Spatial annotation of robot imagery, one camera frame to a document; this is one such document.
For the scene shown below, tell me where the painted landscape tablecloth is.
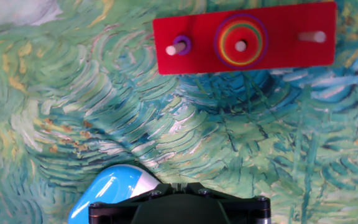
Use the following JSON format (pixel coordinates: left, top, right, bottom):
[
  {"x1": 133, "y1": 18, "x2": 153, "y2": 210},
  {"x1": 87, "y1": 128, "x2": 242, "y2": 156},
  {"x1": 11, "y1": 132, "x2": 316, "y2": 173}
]
[{"x1": 0, "y1": 0, "x2": 358, "y2": 224}]

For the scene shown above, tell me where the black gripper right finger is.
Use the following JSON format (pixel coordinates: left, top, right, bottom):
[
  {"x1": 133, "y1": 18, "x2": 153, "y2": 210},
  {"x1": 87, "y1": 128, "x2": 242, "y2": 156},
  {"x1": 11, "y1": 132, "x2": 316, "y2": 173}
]
[{"x1": 178, "y1": 182, "x2": 272, "y2": 224}]

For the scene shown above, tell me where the red peg board toy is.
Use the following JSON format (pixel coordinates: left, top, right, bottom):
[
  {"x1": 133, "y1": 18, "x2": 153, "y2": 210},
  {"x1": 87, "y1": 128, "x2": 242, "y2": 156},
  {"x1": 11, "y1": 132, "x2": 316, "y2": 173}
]
[{"x1": 152, "y1": 1, "x2": 337, "y2": 76}]

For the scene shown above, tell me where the rainbow ring stack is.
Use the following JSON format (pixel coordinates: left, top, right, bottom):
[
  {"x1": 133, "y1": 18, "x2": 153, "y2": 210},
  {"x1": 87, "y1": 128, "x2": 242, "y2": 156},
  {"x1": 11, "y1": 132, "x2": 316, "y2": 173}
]
[{"x1": 213, "y1": 13, "x2": 269, "y2": 70}]

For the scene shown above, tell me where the small purple ring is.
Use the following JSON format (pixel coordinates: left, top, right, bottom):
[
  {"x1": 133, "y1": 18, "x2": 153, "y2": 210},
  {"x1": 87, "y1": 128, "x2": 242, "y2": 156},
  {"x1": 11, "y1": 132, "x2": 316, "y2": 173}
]
[{"x1": 172, "y1": 34, "x2": 193, "y2": 56}]

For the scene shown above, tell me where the blue and white desk lamp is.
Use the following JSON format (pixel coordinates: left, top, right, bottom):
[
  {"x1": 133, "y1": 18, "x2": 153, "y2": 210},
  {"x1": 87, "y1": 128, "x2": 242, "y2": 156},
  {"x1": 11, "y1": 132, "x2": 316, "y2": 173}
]
[{"x1": 67, "y1": 164, "x2": 163, "y2": 224}]

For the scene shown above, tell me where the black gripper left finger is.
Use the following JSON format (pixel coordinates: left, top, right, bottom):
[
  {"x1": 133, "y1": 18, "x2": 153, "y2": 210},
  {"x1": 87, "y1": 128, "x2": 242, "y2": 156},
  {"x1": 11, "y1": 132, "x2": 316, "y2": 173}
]
[{"x1": 88, "y1": 183, "x2": 180, "y2": 224}]

